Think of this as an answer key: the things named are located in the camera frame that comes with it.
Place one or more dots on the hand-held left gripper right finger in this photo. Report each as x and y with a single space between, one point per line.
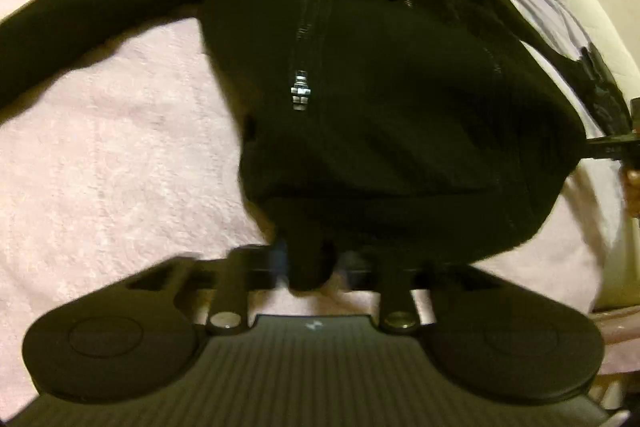
397 292

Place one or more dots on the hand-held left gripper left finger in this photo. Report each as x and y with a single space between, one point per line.
234 277

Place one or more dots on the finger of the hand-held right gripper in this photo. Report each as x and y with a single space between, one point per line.
607 146

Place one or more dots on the black zip jacket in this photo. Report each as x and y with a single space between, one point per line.
375 107

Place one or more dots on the person's right hand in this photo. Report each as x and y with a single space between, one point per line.
633 181

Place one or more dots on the cream padded headboard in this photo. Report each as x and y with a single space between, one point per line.
607 7

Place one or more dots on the pink blanket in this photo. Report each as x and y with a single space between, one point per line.
110 157

